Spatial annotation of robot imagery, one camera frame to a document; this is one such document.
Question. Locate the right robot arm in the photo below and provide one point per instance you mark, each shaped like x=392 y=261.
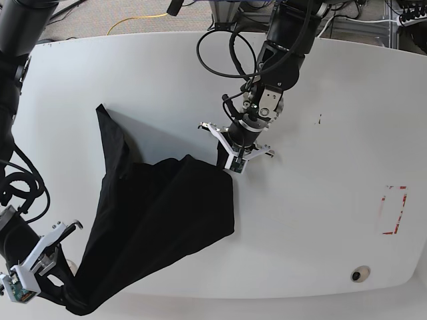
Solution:
x=22 y=23

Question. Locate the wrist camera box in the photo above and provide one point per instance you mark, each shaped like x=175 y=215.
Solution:
x=235 y=164
x=20 y=285

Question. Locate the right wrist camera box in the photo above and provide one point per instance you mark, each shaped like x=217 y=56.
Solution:
x=20 y=285

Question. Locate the red tape rectangle marking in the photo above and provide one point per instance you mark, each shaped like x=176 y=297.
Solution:
x=391 y=209

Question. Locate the left table grommet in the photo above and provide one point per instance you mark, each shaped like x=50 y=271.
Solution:
x=73 y=267

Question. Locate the black T-shirt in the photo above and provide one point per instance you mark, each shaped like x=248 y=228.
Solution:
x=148 y=217

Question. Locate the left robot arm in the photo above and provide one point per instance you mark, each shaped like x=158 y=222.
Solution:
x=290 y=36

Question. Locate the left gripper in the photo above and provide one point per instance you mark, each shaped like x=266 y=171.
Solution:
x=239 y=139

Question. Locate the right table grommet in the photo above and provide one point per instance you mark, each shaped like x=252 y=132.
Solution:
x=360 y=274

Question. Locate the table grommet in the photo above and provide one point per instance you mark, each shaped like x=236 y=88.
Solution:
x=360 y=274
x=73 y=267

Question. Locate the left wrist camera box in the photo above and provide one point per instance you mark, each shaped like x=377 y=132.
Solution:
x=235 y=164

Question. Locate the white power strip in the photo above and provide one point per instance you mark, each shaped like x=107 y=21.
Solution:
x=411 y=17

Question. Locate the aluminium table leg frame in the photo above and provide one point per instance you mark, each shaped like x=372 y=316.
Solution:
x=224 y=15

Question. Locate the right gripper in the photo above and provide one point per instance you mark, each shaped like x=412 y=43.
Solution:
x=38 y=254

